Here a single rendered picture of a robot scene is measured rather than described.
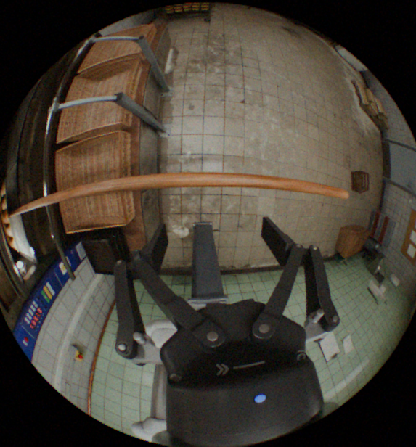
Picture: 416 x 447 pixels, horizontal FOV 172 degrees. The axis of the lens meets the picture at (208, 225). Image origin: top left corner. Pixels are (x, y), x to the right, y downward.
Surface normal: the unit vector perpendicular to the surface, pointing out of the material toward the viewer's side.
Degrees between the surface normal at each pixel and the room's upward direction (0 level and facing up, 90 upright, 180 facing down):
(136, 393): 90
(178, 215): 0
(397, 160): 90
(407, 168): 90
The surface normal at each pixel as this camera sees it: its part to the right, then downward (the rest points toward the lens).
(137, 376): 0.03, -0.91
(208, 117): 0.07, 0.40
